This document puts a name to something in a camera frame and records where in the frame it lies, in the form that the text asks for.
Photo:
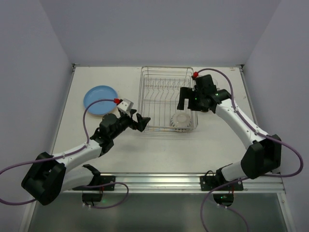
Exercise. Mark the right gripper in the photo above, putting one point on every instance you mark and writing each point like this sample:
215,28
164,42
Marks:
191,99

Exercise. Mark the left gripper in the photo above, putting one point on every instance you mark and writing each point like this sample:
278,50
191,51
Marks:
134,121

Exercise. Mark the white blue-striped bowl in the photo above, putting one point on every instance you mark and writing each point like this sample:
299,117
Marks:
181,119

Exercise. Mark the blue plate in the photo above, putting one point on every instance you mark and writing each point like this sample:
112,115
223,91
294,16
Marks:
99,93

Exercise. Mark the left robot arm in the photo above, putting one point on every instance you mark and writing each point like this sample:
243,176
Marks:
45,178

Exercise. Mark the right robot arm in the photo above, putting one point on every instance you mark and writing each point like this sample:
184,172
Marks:
263,152

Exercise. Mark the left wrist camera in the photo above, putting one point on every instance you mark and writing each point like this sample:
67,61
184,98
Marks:
125,106

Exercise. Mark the metal wire dish rack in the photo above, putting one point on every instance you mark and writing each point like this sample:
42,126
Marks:
159,96

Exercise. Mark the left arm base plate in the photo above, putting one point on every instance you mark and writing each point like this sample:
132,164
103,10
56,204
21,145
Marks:
96,179

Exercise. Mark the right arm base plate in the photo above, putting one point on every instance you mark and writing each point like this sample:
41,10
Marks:
211,180

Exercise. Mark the aluminium mounting rail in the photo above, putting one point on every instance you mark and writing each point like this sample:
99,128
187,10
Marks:
169,183

